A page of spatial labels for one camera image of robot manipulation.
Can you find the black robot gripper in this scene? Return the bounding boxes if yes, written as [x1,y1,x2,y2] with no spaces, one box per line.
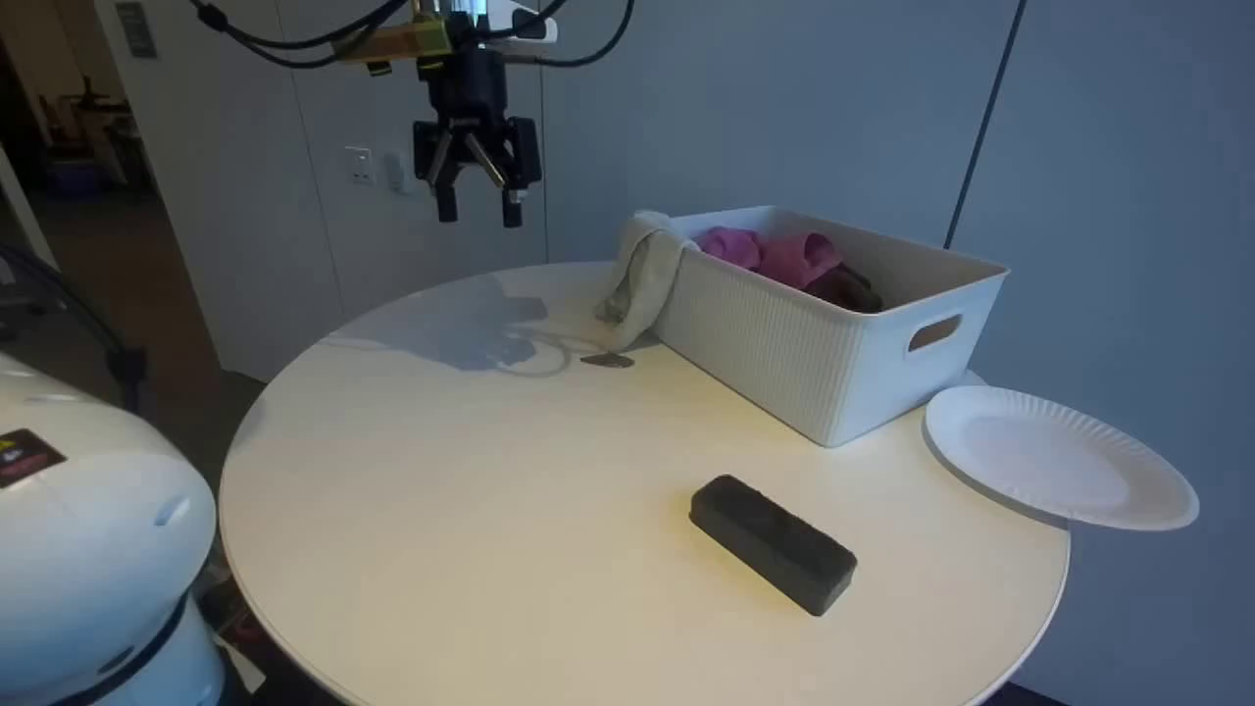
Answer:
[410,45,541,226]

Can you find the white plastic storage bin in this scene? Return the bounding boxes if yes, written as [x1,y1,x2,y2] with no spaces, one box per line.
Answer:
[653,205,1009,447]

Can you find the white paper plate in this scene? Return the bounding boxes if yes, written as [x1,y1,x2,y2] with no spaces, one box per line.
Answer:
[922,385,1198,533]

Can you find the white wall outlet plate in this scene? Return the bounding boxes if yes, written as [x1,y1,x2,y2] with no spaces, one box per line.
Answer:
[341,146,379,185]

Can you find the pink cloth in bin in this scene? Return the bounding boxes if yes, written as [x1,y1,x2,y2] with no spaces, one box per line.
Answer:
[699,226,843,286]

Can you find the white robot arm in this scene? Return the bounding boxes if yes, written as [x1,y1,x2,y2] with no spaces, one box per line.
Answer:
[0,66,346,706]

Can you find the small dark table object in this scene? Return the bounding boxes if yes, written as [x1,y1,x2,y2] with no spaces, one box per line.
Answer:
[581,353,636,368]

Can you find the white towel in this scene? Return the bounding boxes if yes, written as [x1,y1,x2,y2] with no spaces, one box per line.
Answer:
[594,210,688,349]

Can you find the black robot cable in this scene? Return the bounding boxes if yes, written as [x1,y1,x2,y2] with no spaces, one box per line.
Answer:
[189,0,639,74]

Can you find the black rectangular eraser block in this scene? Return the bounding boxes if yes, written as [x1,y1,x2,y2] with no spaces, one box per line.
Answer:
[688,476,857,617]

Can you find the dark item in bin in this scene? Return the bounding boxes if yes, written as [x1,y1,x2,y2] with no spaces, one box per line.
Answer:
[811,265,883,315]

